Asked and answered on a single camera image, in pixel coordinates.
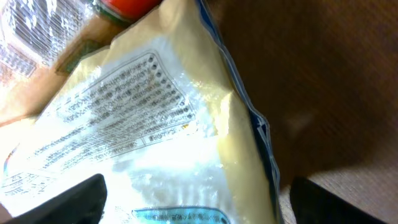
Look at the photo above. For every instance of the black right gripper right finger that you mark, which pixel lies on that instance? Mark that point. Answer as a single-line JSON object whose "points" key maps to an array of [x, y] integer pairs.
{"points": [[312, 204]]}

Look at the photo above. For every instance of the white yellow wipes bag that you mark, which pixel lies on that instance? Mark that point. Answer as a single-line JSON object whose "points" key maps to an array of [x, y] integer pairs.
{"points": [[162, 115]]}

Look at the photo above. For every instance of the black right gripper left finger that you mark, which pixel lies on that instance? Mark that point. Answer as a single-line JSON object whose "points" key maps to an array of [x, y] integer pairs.
{"points": [[81, 204]]}

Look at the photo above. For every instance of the orange spaghetti package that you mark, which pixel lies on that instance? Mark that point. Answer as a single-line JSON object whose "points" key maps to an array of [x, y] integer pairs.
{"points": [[42, 41]]}

